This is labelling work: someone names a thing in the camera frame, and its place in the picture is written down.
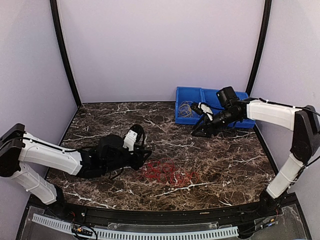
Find right blue storage bin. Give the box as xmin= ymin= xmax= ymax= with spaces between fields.
xmin=227 ymin=91 xmax=256 ymax=129

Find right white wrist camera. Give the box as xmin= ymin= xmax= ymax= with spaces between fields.
xmin=190 ymin=102 xmax=214 ymax=121

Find red blue cable pile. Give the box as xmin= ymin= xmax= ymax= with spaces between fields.
xmin=138 ymin=157 xmax=200 ymax=187

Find black right corner post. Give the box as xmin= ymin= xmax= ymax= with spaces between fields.
xmin=245 ymin=0 xmax=272 ymax=96

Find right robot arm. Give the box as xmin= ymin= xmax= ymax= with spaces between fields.
xmin=190 ymin=86 xmax=320 ymax=217

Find middle blue storage bin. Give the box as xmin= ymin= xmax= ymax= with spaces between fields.
xmin=201 ymin=88 xmax=224 ymax=115

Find black corner post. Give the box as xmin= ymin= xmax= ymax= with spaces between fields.
xmin=49 ymin=0 xmax=82 ymax=108
xmin=245 ymin=0 xmax=272 ymax=96

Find blue storage bin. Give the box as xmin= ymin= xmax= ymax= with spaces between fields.
xmin=201 ymin=88 xmax=224 ymax=115
xmin=227 ymin=91 xmax=256 ymax=129
xmin=175 ymin=86 xmax=202 ymax=125

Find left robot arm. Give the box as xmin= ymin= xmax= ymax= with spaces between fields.
xmin=0 ymin=123 xmax=152 ymax=218

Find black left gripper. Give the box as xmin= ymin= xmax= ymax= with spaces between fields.
xmin=102 ymin=145 xmax=152 ymax=174

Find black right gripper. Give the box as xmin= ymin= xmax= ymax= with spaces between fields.
xmin=192 ymin=107 xmax=241 ymax=138

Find white slotted cable duct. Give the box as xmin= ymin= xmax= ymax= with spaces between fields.
xmin=31 ymin=213 xmax=240 ymax=240

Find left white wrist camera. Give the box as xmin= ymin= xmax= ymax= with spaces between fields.
xmin=123 ymin=130 xmax=138 ymax=152

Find black left corner post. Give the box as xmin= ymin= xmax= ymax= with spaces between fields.
xmin=49 ymin=0 xmax=82 ymax=108

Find left blue storage bin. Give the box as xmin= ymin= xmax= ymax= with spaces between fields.
xmin=175 ymin=86 xmax=202 ymax=125

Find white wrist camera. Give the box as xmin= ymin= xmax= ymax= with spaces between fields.
xmin=190 ymin=102 xmax=214 ymax=121
xmin=123 ymin=130 xmax=138 ymax=152

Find black front rail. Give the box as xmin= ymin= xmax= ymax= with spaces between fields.
xmin=24 ymin=193 xmax=301 ymax=232

